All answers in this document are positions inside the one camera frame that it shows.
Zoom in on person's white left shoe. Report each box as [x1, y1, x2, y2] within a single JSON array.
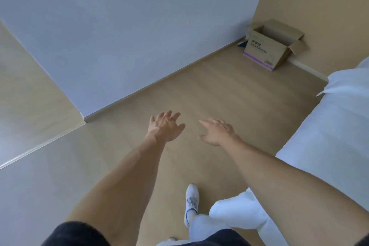
[[184, 184, 200, 228]]

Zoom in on person's left hand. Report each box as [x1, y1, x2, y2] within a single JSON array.
[[145, 110, 186, 143]]

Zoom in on person's right hand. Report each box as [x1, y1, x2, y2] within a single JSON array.
[[199, 118, 243, 147]]

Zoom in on person's left forearm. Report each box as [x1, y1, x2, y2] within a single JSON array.
[[65, 135, 166, 246]]

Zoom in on brown cardboard box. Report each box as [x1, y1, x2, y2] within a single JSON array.
[[243, 19, 307, 71]]

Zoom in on black t-shirt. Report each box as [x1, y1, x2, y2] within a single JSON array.
[[42, 221, 369, 246]]

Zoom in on white bed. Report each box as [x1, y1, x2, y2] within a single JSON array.
[[209, 57, 369, 246]]

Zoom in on light denim shorts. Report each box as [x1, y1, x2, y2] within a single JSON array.
[[155, 214, 231, 246]]

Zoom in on person's right forearm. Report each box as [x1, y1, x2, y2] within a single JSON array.
[[228, 136, 369, 246]]

